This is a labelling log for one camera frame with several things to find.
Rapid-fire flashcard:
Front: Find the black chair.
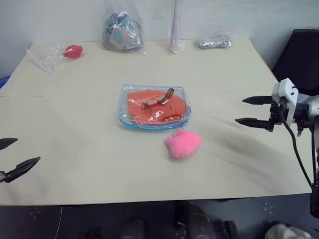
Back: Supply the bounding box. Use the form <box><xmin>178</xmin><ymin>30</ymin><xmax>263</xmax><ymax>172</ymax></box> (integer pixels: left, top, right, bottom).
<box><xmin>271</xmin><ymin>28</ymin><xmax>319</xmax><ymax>96</ymax></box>

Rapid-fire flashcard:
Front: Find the white crumpled cloth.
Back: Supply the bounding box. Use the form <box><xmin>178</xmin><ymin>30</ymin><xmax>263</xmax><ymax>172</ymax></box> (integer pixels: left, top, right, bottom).
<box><xmin>264</xmin><ymin>223</ymin><xmax>313</xmax><ymax>239</ymax></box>

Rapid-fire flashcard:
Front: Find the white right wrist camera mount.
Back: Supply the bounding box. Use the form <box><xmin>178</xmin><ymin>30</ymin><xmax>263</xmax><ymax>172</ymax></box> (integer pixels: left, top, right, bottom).
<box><xmin>271</xmin><ymin>78</ymin><xmax>299</xmax><ymax>124</ymax></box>

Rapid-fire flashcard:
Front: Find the clear bag of colourful cloths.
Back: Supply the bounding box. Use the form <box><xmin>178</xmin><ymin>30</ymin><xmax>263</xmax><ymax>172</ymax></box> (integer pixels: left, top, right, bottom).
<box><xmin>102</xmin><ymin>4</ymin><xmax>147</xmax><ymax>55</ymax></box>

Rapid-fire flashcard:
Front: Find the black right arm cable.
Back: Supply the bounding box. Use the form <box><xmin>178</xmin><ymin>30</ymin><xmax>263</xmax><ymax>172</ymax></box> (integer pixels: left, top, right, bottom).
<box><xmin>280</xmin><ymin>99</ymin><xmax>316</xmax><ymax>193</ymax></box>

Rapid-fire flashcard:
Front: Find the crumpled clear plastic bag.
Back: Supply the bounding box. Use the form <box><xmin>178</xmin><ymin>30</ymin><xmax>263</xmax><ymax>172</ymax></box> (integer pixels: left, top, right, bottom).
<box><xmin>26</xmin><ymin>44</ymin><xmax>87</xmax><ymax>75</ymax></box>

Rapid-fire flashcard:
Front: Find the purple cone in plastic wrap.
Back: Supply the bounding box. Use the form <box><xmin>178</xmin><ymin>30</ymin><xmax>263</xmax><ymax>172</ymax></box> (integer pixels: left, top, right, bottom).
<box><xmin>167</xmin><ymin>0</ymin><xmax>185</xmax><ymax>55</ymax></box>

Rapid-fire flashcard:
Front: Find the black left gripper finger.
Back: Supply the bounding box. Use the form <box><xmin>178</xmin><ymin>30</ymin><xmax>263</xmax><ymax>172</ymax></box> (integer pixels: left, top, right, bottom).
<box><xmin>0</xmin><ymin>156</ymin><xmax>41</xmax><ymax>184</ymax></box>
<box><xmin>0</xmin><ymin>137</ymin><xmax>19</xmax><ymax>151</ymax></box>

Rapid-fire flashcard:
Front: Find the red round object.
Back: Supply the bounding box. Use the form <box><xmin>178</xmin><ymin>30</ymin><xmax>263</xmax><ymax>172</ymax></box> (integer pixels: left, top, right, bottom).
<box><xmin>62</xmin><ymin>44</ymin><xmax>85</xmax><ymax>60</ymax></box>

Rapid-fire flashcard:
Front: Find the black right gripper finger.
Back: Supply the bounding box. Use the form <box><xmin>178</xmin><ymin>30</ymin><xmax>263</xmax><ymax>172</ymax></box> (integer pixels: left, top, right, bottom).
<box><xmin>242</xmin><ymin>96</ymin><xmax>273</xmax><ymax>106</ymax></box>
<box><xmin>235</xmin><ymin>118</ymin><xmax>270</xmax><ymax>130</ymax></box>

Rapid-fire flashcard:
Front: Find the clear blue-trimmed pouch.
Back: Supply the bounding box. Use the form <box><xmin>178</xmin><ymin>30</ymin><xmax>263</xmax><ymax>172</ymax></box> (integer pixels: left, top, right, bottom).
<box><xmin>117</xmin><ymin>84</ymin><xmax>193</xmax><ymax>131</ymax></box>

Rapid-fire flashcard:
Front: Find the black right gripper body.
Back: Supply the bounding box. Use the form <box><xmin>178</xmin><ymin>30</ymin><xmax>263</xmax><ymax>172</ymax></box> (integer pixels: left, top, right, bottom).
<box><xmin>267</xmin><ymin>98</ymin><xmax>287</xmax><ymax>133</ymax></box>

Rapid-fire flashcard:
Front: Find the silver grey wrapped packet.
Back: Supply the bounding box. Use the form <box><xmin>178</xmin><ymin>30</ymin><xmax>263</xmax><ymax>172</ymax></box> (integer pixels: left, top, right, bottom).
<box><xmin>194</xmin><ymin>35</ymin><xmax>233</xmax><ymax>51</ymax></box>

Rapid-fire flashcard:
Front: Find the brown leather strap keychain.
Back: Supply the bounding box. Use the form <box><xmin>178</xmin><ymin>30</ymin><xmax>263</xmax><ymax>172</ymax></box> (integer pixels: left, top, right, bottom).
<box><xmin>141</xmin><ymin>87</ymin><xmax>175</xmax><ymax>112</ymax></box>

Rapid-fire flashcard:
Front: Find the pink plush pompom charm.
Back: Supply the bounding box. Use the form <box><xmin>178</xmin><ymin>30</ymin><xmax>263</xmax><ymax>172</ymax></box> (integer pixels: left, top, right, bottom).
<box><xmin>164</xmin><ymin>128</ymin><xmax>202</xmax><ymax>159</ymax></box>

